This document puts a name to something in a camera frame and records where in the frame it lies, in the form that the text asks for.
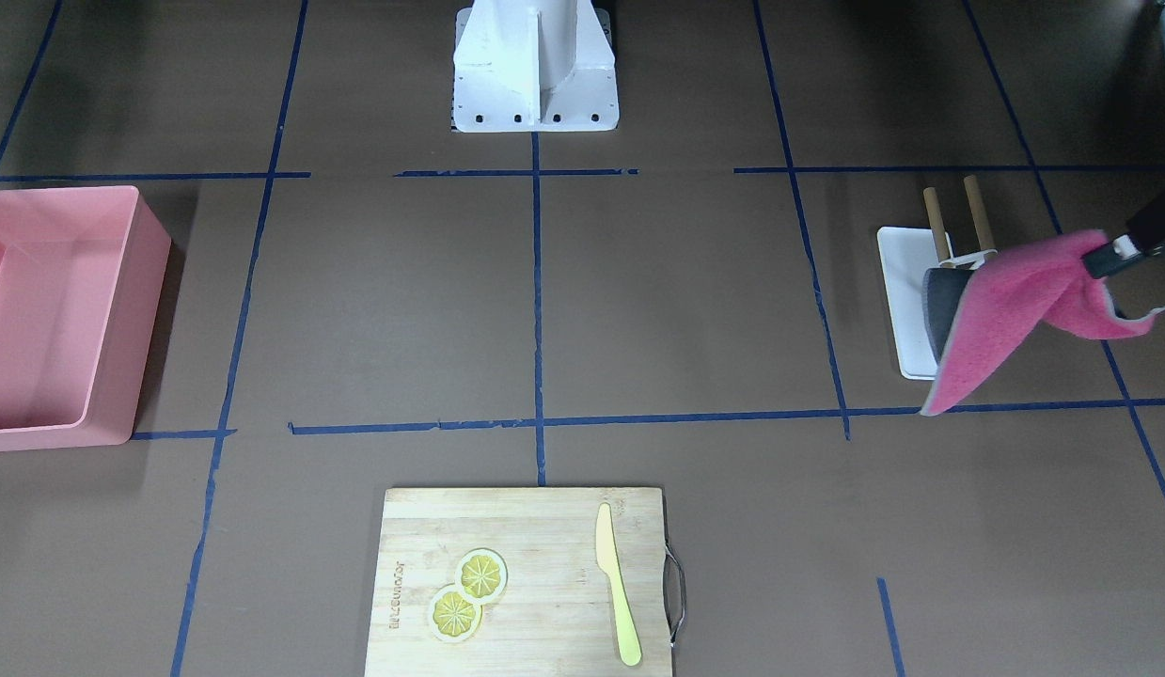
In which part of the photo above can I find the pink and grey cloth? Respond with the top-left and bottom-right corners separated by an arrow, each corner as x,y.
922,228 -> 1165,417

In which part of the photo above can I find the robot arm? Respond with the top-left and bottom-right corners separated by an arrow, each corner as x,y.
1082,1 -> 1165,278

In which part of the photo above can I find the white towel rack stand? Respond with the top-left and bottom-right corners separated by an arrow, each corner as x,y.
877,175 -> 998,381

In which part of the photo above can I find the yellow plastic knife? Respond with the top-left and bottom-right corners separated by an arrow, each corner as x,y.
594,502 -> 643,667

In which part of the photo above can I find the bamboo cutting board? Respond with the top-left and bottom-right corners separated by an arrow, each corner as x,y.
363,487 -> 682,676

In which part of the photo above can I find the lemon slice upper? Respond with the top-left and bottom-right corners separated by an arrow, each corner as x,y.
456,548 -> 509,606

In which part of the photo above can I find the lemon slice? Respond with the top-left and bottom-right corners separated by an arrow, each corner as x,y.
428,586 -> 483,644
456,548 -> 509,606

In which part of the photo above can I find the lemon slice lower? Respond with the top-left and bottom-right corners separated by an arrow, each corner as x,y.
428,586 -> 483,644

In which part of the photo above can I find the pink plastic bin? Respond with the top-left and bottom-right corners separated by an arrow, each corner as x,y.
0,185 -> 172,451

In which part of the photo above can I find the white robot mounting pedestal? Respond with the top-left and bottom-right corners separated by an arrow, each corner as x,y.
450,1 -> 621,134

